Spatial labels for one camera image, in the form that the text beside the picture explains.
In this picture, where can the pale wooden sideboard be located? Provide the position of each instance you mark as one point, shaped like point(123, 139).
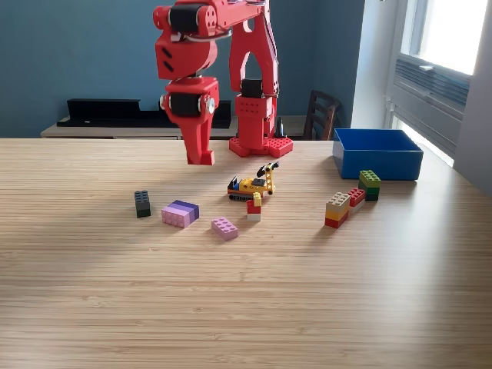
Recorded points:
point(77, 132)

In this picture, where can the dark wooden chair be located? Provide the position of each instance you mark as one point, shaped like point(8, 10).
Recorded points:
point(321, 115)

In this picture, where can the red on white brick stack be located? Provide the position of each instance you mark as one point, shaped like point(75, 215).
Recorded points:
point(356, 198)

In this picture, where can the dark grey black brick stack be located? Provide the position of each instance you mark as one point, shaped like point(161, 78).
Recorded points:
point(142, 203)

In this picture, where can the yellow red white brick stack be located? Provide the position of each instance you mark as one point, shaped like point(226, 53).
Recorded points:
point(253, 209)

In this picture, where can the small yellow toy digger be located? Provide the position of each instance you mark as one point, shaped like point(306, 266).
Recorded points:
point(251, 186)

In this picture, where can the blue plastic bin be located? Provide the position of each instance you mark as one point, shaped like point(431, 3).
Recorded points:
point(378, 163)

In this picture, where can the pink lego brick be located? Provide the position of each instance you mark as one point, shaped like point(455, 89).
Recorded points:
point(225, 228)

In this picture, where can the tan yellow red brick stack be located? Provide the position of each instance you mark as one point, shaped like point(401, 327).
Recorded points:
point(337, 211)

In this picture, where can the black wall shelf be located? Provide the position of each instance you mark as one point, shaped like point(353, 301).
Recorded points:
point(100, 111)

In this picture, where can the bright window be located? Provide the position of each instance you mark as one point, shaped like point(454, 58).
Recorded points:
point(453, 34)

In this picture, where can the pink purple brick stack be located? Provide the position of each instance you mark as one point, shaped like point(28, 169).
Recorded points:
point(180, 214)

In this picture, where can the grey window vent unit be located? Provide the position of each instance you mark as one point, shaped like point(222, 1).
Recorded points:
point(430, 96)

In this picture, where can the black cone-shaped object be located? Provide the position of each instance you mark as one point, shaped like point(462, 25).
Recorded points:
point(281, 128)

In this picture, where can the green brick stack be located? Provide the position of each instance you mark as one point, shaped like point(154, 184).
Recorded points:
point(369, 184)

